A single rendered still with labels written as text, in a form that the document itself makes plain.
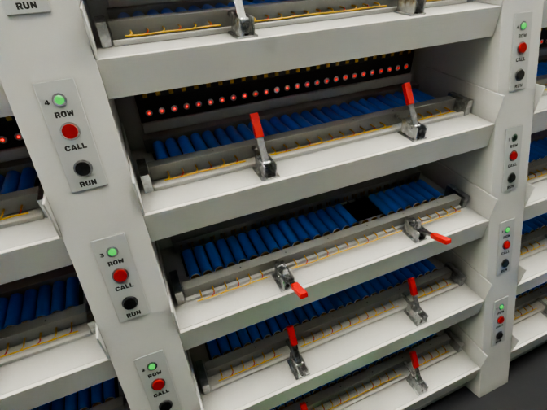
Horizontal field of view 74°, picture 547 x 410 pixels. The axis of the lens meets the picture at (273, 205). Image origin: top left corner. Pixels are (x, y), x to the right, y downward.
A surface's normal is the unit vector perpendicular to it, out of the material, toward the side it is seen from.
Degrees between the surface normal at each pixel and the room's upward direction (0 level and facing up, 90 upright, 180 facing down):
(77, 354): 18
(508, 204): 90
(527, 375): 0
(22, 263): 108
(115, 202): 90
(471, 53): 90
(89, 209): 90
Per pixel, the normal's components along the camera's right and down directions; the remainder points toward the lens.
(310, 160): -0.04, -0.79
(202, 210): 0.39, 0.55
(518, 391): -0.15, -0.93
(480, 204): -0.92, 0.26
